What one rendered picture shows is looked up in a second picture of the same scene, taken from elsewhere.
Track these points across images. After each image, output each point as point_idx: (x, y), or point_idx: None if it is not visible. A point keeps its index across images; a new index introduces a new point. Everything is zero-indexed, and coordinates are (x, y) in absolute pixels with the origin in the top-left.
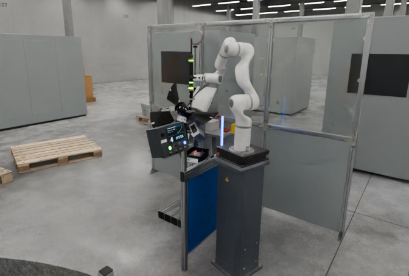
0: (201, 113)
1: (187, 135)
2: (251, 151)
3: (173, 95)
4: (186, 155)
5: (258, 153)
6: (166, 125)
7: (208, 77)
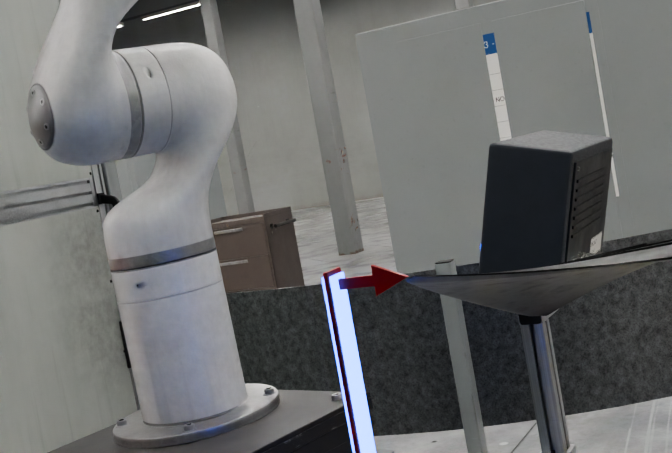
0: (628, 248)
1: None
2: (137, 414)
3: None
4: (525, 354)
5: (93, 433)
6: (551, 139)
7: None
